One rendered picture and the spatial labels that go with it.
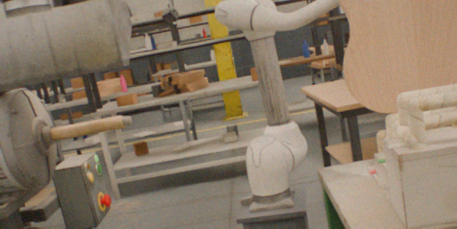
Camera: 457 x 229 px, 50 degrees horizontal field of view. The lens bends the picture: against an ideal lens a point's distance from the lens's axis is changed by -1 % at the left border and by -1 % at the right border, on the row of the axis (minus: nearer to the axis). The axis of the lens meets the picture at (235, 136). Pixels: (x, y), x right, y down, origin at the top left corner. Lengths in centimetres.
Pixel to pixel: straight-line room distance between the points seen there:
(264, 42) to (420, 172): 114
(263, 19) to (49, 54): 98
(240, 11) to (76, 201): 92
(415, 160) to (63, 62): 77
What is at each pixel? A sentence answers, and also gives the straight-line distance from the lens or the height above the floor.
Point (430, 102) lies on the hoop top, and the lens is 110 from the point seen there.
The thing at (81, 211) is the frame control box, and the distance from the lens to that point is 156.
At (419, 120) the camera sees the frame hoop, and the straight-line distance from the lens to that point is 110.
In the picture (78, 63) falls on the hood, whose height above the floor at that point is 141.
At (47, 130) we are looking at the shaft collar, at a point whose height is 126.
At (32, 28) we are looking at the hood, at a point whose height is 150.
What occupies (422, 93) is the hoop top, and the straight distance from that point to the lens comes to 118.
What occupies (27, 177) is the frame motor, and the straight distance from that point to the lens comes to 126.
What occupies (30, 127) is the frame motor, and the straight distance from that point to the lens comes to 128.
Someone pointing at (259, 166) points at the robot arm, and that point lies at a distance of 195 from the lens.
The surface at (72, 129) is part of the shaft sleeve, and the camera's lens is 127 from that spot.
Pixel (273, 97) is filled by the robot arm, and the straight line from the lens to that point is 210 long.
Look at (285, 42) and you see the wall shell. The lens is 1224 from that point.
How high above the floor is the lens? 142
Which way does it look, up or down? 12 degrees down
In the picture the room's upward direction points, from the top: 11 degrees counter-clockwise
